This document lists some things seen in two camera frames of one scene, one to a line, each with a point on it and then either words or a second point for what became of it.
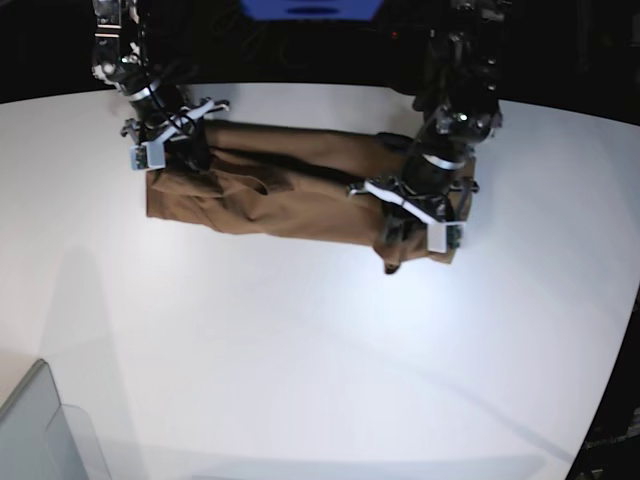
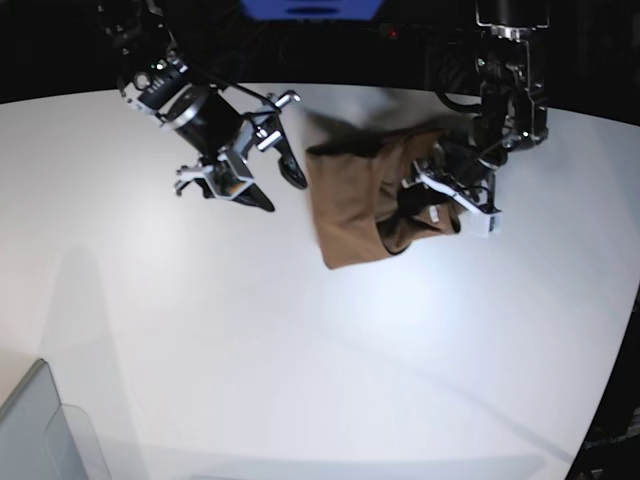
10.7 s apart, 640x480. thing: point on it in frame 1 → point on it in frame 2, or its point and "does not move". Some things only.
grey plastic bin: [44, 439] does not move
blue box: [311, 10] does not move
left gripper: [194, 154] → [224, 169]
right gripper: [441, 206] → [469, 185]
